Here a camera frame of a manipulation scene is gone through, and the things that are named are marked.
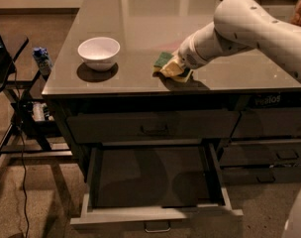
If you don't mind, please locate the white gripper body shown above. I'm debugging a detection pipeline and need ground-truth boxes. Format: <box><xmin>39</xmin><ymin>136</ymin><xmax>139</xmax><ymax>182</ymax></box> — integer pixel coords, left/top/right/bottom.
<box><xmin>177</xmin><ymin>33</ymin><xmax>211</xmax><ymax>69</ymax></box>

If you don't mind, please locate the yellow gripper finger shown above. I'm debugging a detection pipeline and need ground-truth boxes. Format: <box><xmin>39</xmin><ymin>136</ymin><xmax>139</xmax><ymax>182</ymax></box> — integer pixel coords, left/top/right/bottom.
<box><xmin>159</xmin><ymin>59</ymin><xmax>185</xmax><ymax>77</ymax></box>

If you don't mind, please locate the green and yellow sponge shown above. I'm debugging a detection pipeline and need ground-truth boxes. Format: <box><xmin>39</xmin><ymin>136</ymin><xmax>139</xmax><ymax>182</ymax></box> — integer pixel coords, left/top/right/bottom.
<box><xmin>152</xmin><ymin>53</ymin><xmax>192</xmax><ymax>82</ymax></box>

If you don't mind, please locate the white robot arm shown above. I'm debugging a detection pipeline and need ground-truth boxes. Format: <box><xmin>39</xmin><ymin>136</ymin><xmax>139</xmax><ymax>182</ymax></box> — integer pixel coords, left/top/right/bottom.
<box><xmin>161</xmin><ymin>0</ymin><xmax>301</xmax><ymax>84</ymax></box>

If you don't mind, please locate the closed grey top drawer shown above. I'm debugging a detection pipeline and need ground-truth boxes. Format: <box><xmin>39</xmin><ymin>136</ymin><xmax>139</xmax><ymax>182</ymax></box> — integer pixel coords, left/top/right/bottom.
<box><xmin>66</xmin><ymin>110</ymin><xmax>239</xmax><ymax>144</ymax></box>

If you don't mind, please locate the right top grey drawer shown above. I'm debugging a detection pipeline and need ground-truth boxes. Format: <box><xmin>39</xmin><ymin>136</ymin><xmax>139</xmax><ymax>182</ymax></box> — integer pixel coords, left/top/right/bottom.
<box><xmin>233</xmin><ymin>108</ymin><xmax>301</xmax><ymax>138</ymax></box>

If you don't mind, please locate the right middle grey drawer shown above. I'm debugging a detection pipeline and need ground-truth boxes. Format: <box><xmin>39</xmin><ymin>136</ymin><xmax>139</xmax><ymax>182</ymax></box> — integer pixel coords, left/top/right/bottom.
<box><xmin>220</xmin><ymin>140</ymin><xmax>301</xmax><ymax>167</ymax></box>

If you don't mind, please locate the open grey middle drawer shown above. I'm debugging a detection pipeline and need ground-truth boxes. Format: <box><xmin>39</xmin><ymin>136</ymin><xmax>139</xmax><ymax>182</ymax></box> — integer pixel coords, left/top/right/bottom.
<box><xmin>70</xmin><ymin>143</ymin><xmax>243</xmax><ymax>233</ymax></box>

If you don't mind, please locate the right bottom grey drawer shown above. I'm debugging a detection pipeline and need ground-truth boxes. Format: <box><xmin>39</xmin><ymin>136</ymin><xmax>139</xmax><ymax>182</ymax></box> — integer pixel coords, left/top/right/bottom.
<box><xmin>222</xmin><ymin>167</ymin><xmax>301</xmax><ymax>184</ymax></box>

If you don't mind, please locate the white ceramic bowl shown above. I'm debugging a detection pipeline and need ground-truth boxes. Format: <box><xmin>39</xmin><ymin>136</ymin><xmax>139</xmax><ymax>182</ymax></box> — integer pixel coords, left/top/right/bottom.
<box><xmin>77</xmin><ymin>37</ymin><xmax>121</xmax><ymax>71</ymax></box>

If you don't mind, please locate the dark snack bag with lettering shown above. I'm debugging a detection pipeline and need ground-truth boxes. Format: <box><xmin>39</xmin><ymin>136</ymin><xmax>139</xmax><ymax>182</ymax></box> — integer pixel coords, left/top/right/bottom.
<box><xmin>248</xmin><ymin>92</ymin><xmax>301</xmax><ymax>108</ymax></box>

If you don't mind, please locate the blue capped plastic bottle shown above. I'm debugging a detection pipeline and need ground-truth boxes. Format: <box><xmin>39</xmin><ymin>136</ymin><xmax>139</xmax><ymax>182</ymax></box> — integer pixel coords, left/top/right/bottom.
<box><xmin>33</xmin><ymin>47</ymin><xmax>52</xmax><ymax>76</ymax></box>

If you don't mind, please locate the black side cart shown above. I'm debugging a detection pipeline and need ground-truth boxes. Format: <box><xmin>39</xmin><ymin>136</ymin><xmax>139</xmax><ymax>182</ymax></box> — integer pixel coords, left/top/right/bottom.
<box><xmin>0</xmin><ymin>37</ymin><xmax>73</xmax><ymax>183</ymax></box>

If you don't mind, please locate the black power cable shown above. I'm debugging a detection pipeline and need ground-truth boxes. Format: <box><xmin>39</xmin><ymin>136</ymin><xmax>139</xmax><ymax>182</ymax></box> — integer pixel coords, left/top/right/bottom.
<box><xmin>11</xmin><ymin>61</ymin><xmax>31</xmax><ymax>238</ymax></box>

